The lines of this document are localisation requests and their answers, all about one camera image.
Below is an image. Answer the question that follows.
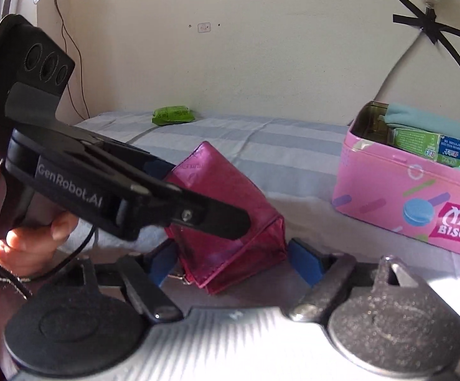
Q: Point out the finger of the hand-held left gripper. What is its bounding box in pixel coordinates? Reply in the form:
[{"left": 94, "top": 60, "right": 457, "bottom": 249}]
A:
[{"left": 143, "top": 184, "right": 251, "bottom": 241}]

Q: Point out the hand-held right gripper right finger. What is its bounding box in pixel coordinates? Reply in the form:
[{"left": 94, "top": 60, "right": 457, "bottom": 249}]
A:
[{"left": 287, "top": 238, "right": 437, "bottom": 321}]

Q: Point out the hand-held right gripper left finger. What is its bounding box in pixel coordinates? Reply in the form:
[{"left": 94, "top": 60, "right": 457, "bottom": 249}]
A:
[{"left": 35, "top": 240, "right": 183, "bottom": 323}]

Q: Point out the magenta shiny pouch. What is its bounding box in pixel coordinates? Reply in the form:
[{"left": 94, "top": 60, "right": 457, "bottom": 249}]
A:
[{"left": 162, "top": 141, "right": 288, "bottom": 295}]

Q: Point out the pink biscuit tin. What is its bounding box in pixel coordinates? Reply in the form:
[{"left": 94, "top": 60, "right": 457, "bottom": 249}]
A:
[{"left": 332, "top": 101, "right": 460, "bottom": 263}]

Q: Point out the long green toothpaste box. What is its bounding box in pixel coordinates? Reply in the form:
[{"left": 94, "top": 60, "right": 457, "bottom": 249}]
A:
[{"left": 386, "top": 127, "right": 460, "bottom": 167}]

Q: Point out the mint green zip pouch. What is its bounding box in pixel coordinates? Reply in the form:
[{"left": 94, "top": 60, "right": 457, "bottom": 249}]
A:
[{"left": 384, "top": 102, "right": 460, "bottom": 155}]

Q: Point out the person's left hand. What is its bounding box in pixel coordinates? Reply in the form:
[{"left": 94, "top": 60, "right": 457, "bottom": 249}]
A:
[{"left": 0, "top": 159, "right": 80, "bottom": 279}]

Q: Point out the striped blue bedsheet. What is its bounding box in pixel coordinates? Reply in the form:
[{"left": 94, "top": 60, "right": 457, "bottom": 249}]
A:
[{"left": 59, "top": 109, "right": 460, "bottom": 342}]

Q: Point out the crumpled green packet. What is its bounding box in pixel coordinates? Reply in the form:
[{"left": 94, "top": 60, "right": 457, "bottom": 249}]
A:
[{"left": 151, "top": 106, "right": 197, "bottom": 126}]

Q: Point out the black tape cross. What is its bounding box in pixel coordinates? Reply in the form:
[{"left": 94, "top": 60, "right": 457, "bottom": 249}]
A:
[{"left": 392, "top": 0, "right": 460, "bottom": 72}]

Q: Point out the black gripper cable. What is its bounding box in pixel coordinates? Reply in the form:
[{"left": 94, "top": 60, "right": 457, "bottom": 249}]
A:
[{"left": 29, "top": 224, "right": 97, "bottom": 284}]

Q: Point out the dark beaded cord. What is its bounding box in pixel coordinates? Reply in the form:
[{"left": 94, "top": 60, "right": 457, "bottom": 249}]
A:
[{"left": 0, "top": 253, "right": 33, "bottom": 298}]

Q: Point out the brown wall wire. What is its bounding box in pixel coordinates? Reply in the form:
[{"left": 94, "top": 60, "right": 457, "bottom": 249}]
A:
[{"left": 49, "top": 0, "right": 90, "bottom": 120}]

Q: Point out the white power cable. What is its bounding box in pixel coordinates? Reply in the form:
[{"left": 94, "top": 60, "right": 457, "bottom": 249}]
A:
[{"left": 347, "top": 2, "right": 433, "bottom": 125}]

